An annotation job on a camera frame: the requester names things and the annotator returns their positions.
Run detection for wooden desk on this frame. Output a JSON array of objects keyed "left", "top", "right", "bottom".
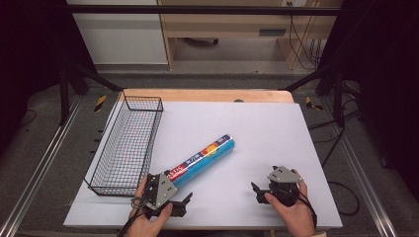
[{"left": 157, "top": 0, "right": 344, "bottom": 71}]

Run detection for black floor cable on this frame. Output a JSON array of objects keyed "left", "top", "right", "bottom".
[{"left": 306, "top": 98, "right": 363, "bottom": 217}]

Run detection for black wire basket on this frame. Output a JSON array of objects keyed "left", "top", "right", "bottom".
[{"left": 83, "top": 95, "right": 165, "bottom": 198}]

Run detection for white cabinet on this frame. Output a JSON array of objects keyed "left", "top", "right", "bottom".
[{"left": 66, "top": 0, "right": 169, "bottom": 65}]

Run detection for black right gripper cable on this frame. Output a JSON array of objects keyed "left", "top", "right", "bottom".
[{"left": 295, "top": 187, "right": 319, "bottom": 230}]

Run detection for yellow black floor tape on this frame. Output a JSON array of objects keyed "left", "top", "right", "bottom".
[
  {"left": 303, "top": 95, "right": 324, "bottom": 112},
  {"left": 93, "top": 95, "right": 108, "bottom": 114}
]

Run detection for aluminium floor rail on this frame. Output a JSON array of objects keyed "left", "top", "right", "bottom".
[
  {"left": 319, "top": 98, "right": 400, "bottom": 237},
  {"left": 0, "top": 94, "right": 84, "bottom": 237}
]

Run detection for white table mat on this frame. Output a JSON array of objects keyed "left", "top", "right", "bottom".
[{"left": 63, "top": 101, "right": 344, "bottom": 231}]

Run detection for grey desk label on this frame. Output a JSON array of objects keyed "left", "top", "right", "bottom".
[{"left": 258, "top": 28, "right": 288, "bottom": 38}]

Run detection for person's left hand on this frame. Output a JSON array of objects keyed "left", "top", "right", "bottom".
[{"left": 126, "top": 174, "right": 174, "bottom": 237}]

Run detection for black horizontal frame bar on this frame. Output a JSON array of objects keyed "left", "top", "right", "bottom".
[{"left": 67, "top": 4, "right": 342, "bottom": 17}]

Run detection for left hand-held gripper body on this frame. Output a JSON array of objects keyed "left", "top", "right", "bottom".
[{"left": 143, "top": 171, "right": 181, "bottom": 219}]

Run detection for black chair base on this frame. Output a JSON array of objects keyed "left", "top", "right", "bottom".
[{"left": 182, "top": 37, "right": 220, "bottom": 47}]

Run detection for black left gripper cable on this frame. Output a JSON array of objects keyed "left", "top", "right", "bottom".
[{"left": 117, "top": 194, "right": 149, "bottom": 237}]

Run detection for black metal stand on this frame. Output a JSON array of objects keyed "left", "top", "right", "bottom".
[
  {"left": 58, "top": 62, "right": 125, "bottom": 126},
  {"left": 282, "top": 62, "right": 346, "bottom": 128}
]

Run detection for black cables under desk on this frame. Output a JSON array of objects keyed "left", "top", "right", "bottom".
[{"left": 288, "top": 14, "right": 323, "bottom": 71}]

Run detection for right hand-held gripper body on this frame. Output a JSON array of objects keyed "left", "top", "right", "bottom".
[{"left": 266, "top": 165, "right": 304, "bottom": 208}]

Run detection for person's right hand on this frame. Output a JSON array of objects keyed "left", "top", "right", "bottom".
[{"left": 264, "top": 169, "right": 318, "bottom": 237}]

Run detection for long blue cling film box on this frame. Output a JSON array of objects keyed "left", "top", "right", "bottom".
[{"left": 166, "top": 133, "right": 236, "bottom": 190}]

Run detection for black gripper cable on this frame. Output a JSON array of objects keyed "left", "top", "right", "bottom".
[
  {"left": 117, "top": 194, "right": 149, "bottom": 237},
  {"left": 295, "top": 187, "right": 319, "bottom": 230}
]

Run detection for dark curtain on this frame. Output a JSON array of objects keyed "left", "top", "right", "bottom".
[
  {"left": 0, "top": 0, "right": 97, "bottom": 156},
  {"left": 319, "top": 0, "right": 419, "bottom": 193}
]

